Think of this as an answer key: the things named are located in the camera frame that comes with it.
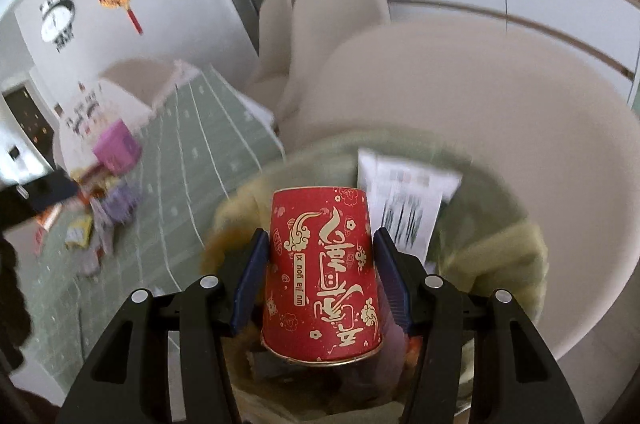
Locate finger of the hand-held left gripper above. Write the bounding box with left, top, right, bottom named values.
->
left=0, top=169, right=80, bottom=232

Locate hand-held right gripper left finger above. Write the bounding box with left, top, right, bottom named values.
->
left=55, top=228, right=271, bottom=424

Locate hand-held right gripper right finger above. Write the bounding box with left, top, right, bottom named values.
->
left=372, top=226, right=586, bottom=424

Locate pile of snack wrappers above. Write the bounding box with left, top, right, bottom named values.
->
left=35, top=169, right=143, bottom=277

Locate red paper cup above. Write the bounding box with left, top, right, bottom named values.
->
left=260, top=186, right=385, bottom=367

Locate trash bin with yellow bag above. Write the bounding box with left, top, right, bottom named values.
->
left=200, top=126, right=546, bottom=424

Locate purple plastic packaging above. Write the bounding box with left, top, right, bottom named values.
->
left=100, top=181, right=142, bottom=225

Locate dark door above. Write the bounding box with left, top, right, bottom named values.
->
left=0, top=84, right=56, bottom=185

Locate cartoon print food cover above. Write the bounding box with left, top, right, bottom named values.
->
left=52, top=79, right=151, bottom=170

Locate pink round tin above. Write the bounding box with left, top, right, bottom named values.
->
left=92, top=119, right=143, bottom=175

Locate white paper receipt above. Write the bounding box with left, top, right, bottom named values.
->
left=356, top=147, right=463, bottom=265

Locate green checked tablecloth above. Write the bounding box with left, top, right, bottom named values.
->
left=10, top=64, right=286, bottom=405

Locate beige chair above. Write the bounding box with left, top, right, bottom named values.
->
left=245, top=0, right=296, bottom=105
left=100, top=58, right=176, bottom=110
left=275, top=0, right=391, bottom=120
left=280, top=21, right=640, bottom=365

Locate panda wall clock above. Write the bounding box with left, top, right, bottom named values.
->
left=40, top=0, right=76, bottom=52

